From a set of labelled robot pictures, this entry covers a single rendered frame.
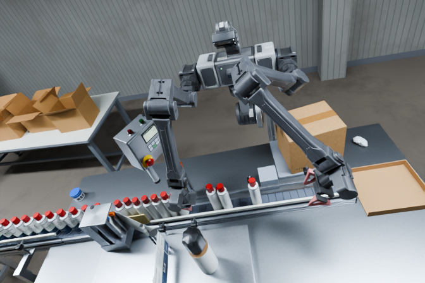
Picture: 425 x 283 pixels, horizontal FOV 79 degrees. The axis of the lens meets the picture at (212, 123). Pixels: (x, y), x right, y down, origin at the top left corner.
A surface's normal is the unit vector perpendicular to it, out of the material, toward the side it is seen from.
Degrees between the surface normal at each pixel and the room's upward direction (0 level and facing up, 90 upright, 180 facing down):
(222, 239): 0
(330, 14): 90
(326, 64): 90
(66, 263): 0
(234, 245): 0
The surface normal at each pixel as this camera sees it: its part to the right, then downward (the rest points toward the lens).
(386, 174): -0.25, -0.73
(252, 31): -0.11, 0.67
